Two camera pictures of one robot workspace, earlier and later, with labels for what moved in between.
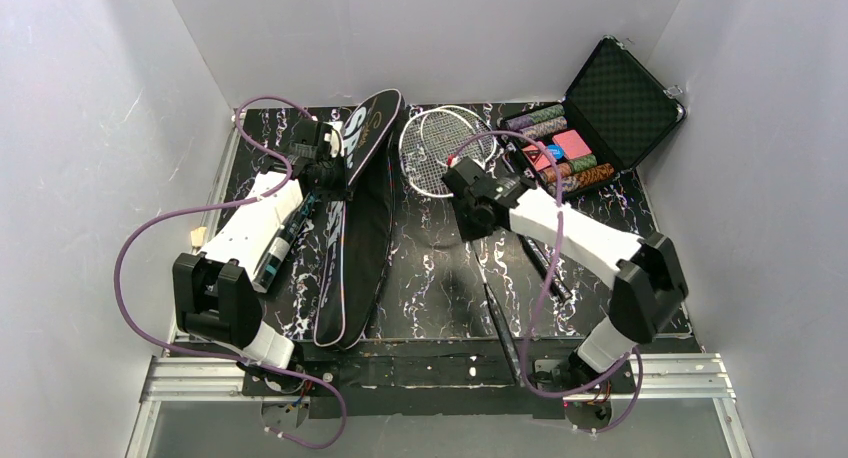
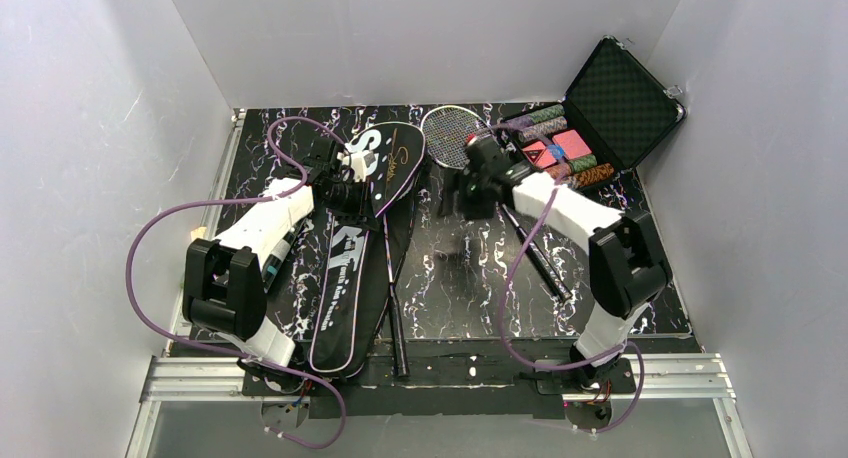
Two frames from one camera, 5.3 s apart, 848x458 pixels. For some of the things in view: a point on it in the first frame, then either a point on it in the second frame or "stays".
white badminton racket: x=457 y=131 stays
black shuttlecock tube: x=282 y=244 stays
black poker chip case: x=611 y=119 stays
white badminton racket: x=427 y=147 → x=401 y=353
